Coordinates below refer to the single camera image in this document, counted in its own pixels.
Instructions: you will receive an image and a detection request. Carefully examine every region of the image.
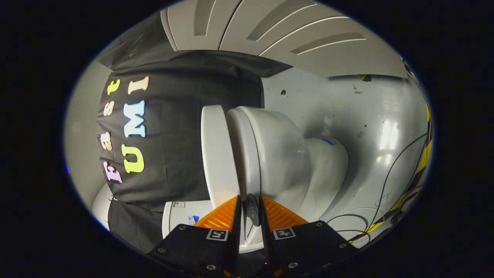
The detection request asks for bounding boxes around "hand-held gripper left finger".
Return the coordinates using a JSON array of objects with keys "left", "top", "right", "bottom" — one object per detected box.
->
[{"left": 149, "top": 195, "right": 242, "bottom": 278}]

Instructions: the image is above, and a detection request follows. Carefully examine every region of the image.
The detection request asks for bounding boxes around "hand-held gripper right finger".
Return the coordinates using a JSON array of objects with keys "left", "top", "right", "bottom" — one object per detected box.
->
[{"left": 258, "top": 195, "right": 357, "bottom": 278}]

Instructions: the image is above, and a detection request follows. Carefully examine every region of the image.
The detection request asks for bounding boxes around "black round lid knob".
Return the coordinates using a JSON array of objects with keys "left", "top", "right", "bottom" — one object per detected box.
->
[{"left": 246, "top": 193, "right": 261, "bottom": 227}]

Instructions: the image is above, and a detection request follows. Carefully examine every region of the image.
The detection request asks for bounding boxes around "white toilet lid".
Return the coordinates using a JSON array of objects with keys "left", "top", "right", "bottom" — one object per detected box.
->
[{"left": 201, "top": 105, "right": 242, "bottom": 212}]

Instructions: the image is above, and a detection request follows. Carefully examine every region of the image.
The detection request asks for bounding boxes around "black backdrop cloth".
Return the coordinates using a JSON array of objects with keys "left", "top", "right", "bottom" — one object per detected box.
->
[{"left": 96, "top": 12, "right": 293, "bottom": 254}]

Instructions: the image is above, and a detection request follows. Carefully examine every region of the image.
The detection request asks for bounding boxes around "yellow and black floor tape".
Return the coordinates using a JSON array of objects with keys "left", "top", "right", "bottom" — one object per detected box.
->
[{"left": 349, "top": 101, "right": 433, "bottom": 244}]

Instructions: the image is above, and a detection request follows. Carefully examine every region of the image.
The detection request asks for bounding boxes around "grey drawer cabinet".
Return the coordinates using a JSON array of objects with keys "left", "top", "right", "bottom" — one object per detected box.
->
[{"left": 160, "top": 0, "right": 409, "bottom": 80}]

